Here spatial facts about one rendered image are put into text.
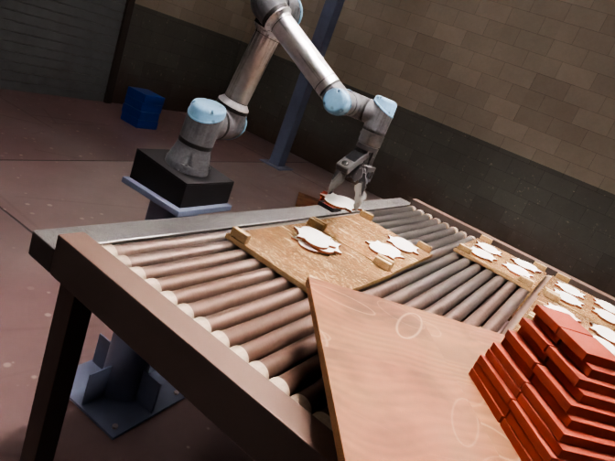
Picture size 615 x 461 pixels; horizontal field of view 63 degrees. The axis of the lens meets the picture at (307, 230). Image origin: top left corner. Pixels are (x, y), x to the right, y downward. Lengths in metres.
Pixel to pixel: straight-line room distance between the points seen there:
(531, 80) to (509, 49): 0.46
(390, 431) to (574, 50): 6.31
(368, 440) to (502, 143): 6.21
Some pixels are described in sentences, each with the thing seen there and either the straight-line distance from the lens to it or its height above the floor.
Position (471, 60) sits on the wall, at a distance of 6.96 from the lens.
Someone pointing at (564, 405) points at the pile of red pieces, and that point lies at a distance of 0.82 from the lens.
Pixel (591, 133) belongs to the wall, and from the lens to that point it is 6.71.
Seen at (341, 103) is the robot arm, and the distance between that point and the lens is 1.47.
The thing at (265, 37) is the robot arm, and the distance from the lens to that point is 1.74.
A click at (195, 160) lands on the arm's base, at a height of 1.01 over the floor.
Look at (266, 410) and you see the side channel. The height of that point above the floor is 0.95.
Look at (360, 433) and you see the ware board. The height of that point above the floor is 1.04.
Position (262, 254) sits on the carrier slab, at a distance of 1.33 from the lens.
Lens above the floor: 1.45
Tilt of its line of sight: 18 degrees down
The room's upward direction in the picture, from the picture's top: 22 degrees clockwise
